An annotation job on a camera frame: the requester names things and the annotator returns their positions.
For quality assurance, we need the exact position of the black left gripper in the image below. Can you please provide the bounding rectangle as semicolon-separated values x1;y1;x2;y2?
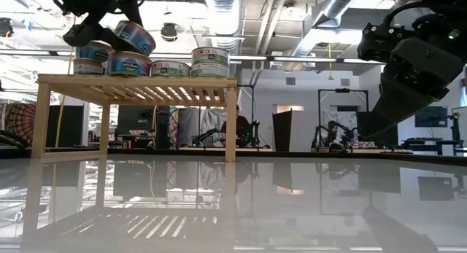
50;0;144;53

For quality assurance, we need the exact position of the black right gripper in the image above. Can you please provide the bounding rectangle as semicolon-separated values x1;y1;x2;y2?
357;15;467;139

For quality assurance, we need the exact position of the light wooden slatted shelf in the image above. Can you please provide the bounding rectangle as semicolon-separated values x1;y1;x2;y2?
31;74;238;163

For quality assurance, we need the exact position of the large black panel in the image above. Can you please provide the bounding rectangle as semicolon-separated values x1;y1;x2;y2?
357;109;399;147

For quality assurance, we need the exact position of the black keyboard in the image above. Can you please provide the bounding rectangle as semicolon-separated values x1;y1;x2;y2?
401;137;444;144

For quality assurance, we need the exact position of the person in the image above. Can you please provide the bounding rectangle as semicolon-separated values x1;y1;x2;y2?
220;105;252;147
327;120;341;139

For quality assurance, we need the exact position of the dark desk monitor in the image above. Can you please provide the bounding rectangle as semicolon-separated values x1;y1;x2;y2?
116;105;156;137

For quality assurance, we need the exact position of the ceiling light strip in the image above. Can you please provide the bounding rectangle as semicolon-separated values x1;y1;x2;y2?
149;52;387;65

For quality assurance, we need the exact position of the black ceiling device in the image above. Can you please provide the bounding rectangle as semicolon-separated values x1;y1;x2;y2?
0;17;15;38

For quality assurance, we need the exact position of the black cabinet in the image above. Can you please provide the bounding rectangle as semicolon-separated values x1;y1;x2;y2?
45;105;85;148

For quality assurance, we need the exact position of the grey draped cover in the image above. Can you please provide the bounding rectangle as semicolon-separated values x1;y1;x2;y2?
177;106;201;148

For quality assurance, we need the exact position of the black standing board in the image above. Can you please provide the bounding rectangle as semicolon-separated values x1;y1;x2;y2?
272;109;293;152

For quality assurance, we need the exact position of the white patterned cloth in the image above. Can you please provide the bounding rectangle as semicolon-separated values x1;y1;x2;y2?
200;109;227;144

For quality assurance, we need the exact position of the red patterned tapestry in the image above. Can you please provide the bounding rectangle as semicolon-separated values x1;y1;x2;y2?
4;101;37;144

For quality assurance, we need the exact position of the dark wall monitor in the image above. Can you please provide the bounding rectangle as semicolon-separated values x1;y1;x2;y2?
414;106;449;128

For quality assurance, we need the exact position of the black dome camera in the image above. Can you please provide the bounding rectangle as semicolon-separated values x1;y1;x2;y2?
160;22;180;42

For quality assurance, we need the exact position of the white wall poster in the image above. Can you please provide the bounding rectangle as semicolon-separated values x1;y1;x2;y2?
324;110;358;137

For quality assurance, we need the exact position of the black camera stand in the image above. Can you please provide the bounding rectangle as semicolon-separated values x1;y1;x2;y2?
449;112;463;141

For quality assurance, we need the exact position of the black metal stand frame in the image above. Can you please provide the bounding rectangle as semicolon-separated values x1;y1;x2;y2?
236;84;256;147
318;87;369;144

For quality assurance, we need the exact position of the yellow pendant cable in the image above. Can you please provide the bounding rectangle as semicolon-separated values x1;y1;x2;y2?
327;43;335;81

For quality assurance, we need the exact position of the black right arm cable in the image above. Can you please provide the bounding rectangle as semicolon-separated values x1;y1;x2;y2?
382;0;439;28

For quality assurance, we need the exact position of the ribbed silver ceiling duct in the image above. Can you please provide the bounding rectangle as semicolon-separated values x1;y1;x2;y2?
204;0;244;53

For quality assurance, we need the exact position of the yellow hanging cord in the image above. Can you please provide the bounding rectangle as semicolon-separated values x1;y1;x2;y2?
54;48;76;148

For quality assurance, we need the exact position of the smooth silver ceiling duct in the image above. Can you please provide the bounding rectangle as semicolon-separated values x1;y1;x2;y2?
290;0;366;57

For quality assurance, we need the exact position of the thick black hose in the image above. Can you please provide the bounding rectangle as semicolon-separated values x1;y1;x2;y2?
0;128;28;149

